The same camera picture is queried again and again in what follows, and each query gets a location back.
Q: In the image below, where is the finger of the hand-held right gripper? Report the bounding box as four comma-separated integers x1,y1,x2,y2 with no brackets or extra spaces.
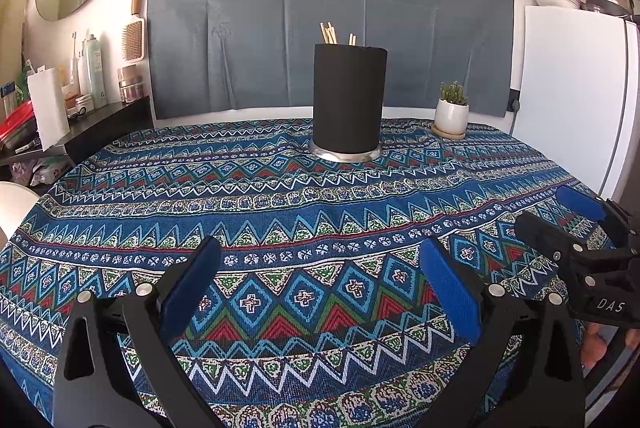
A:
556,185,640,250
515,211,640,282

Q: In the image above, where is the white refrigerator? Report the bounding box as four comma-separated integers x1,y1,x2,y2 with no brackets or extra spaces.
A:
510,4,640,209

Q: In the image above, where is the black side table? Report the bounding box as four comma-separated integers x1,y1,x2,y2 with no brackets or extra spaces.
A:
0,96,155,169

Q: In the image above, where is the white paper towel roll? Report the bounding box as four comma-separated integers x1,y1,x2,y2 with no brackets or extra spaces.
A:
27,67,71,150

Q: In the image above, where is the bunch of wooden chopsticks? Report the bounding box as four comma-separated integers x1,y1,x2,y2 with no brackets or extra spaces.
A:
320,22,357,47

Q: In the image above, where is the wooden saucer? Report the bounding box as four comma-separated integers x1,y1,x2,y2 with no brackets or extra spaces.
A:
431,124,467,140

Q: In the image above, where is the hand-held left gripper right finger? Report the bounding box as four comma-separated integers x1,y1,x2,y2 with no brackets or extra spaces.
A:
419,237,586,428

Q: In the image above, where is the white electric toothbrush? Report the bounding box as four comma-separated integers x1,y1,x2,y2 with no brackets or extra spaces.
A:
69,32,81,94

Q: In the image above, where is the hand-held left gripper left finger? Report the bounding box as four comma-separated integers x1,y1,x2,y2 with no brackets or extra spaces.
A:
52,235,222,428

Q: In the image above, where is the black utensil holder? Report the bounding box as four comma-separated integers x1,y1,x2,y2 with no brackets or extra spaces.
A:
309,43,389,162

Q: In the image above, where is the small toy car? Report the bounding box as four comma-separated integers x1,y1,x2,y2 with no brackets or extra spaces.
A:
67,95,96,114

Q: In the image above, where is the person's right hand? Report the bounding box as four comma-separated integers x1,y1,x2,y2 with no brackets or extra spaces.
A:
582,322,621,372

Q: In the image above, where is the white chair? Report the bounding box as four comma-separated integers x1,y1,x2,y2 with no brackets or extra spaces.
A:
0,181,39,250

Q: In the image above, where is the plastic bag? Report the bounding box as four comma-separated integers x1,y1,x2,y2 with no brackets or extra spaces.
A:
12,155,74,187

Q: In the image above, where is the blue patterned tablecloth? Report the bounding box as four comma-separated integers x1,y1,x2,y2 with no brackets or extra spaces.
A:
0,117,640,428

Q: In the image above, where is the succulent in white pot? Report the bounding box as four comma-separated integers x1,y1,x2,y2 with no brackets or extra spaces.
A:
434,81,470,134

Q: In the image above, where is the wooden hairbrush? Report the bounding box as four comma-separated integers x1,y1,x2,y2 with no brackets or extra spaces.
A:
122,0,146,62

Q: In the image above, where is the grey spray bottle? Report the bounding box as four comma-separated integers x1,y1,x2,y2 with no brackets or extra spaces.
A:
83,34,109,108

